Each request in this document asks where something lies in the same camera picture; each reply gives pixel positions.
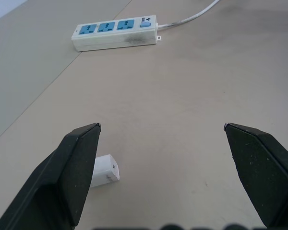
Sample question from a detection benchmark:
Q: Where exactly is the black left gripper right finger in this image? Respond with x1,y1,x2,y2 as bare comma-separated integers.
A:
223,122,288,230

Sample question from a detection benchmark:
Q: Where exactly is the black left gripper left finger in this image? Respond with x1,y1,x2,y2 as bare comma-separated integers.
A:
0,122,102,230

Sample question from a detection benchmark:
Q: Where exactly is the white plug adapter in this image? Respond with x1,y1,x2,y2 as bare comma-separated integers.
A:
90,154,121,188

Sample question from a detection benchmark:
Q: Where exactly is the white power strip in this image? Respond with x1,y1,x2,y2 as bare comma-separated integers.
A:
71,15,163,52

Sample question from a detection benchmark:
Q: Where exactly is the white power strip cable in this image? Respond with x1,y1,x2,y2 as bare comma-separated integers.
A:
157,0,220,30

